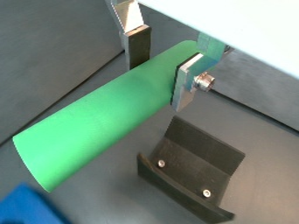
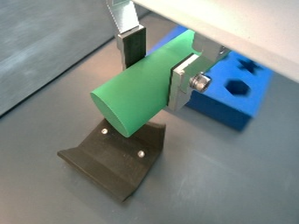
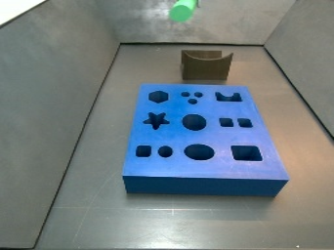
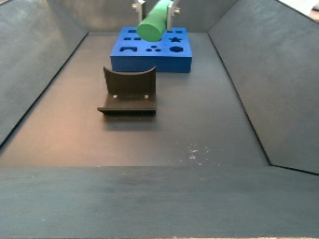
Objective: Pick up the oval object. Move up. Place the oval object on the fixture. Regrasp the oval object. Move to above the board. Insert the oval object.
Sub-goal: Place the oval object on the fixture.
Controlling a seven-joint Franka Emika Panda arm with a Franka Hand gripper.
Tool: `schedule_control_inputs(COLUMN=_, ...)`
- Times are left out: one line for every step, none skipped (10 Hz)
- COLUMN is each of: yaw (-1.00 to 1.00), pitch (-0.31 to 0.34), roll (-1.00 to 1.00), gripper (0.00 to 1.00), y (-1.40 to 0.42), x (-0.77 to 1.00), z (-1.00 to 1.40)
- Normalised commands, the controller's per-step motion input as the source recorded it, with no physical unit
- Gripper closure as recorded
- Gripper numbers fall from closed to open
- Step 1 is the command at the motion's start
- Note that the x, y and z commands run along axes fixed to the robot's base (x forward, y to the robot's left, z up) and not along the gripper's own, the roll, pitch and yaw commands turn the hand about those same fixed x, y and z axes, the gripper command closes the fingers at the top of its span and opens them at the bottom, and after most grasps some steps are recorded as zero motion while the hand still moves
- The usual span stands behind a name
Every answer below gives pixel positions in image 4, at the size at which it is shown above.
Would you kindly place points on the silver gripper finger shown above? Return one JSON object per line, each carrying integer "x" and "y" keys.
{"x": 173, "y": 11}
{"x": 139, "y": 6}

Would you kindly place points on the green oval cylinder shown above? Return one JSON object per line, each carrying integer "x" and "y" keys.
{"x": 154, "y": 23}

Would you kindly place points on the black curved fixture cradle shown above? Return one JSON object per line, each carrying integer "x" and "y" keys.
{"x": 131, "y": 92}

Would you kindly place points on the blue foam shape-hole block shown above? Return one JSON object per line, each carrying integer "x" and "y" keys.
{"x": 135, "y": 55}

